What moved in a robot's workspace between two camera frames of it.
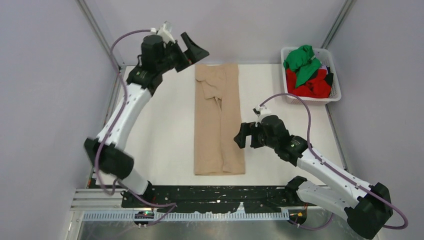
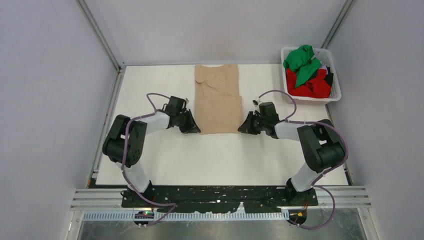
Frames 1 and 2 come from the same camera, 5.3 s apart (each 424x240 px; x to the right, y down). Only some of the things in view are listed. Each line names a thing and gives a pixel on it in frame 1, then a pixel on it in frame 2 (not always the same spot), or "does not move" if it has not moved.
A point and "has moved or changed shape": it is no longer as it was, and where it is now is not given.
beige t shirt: (217, 121) has moved or changed shape
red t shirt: (316, 87) does not move
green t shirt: (300, 60) does not move
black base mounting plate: (212, 199) does not move
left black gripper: (194, 54) → (191, 127)
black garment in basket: (329, 77) does not move
